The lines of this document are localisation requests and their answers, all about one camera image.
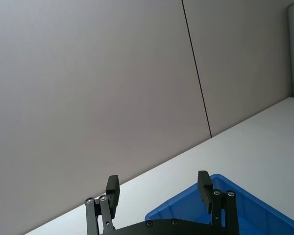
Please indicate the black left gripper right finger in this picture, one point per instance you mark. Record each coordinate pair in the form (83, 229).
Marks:
(207, 193)

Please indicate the blue plastic bin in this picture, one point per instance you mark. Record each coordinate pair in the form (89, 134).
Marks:
(253, 215)

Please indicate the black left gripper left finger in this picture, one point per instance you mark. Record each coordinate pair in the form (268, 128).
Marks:
(112, 195)

